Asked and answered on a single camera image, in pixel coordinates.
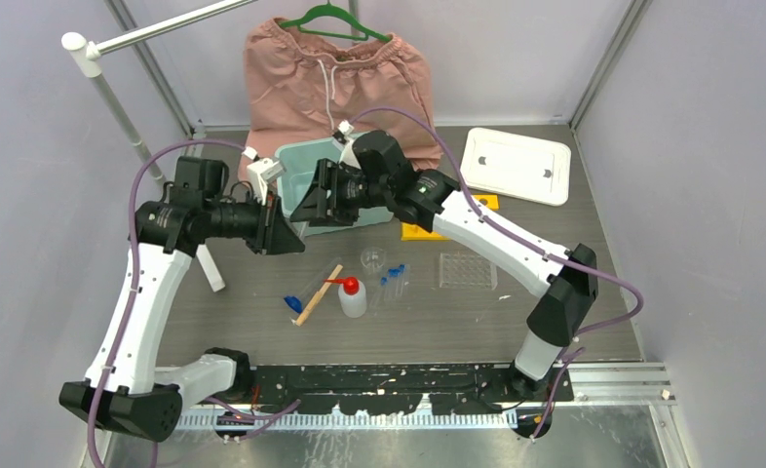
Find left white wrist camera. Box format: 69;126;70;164
240;146;286;205

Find white metal clothes rack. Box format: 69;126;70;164
60;0;259;293

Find blue capped test tube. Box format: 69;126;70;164
388;264;412;300
369;277;389;310

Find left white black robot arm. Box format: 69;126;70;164
59;156;305;443

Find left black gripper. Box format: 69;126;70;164
205;187;305;254

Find green clothes hanger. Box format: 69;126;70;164
279;1;392;43

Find yellow test tube rack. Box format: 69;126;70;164
401;194;500;242

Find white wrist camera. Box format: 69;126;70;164
240;146;286;205
331;120;355;153

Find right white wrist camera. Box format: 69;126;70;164
331;120;355;153

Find small clear glass beaker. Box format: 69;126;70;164
360;247;386;277

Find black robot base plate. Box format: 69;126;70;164
215;363;574;416

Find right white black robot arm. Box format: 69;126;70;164
290;131;598;401

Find white plastic tray lid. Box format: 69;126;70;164
460;128;572;207

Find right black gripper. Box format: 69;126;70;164
289;160;391;229

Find pink shorts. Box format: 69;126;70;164
243;18;441;169

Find clear well plate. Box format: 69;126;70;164
439;253;498;291

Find teal plastic bin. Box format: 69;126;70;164
275;137;393;237

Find wooden test tube clamp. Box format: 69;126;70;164
294;264;343;327

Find white red wash bottle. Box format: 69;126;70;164
326;277;367;319

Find blue cap test tube lying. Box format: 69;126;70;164
283;256;342;315

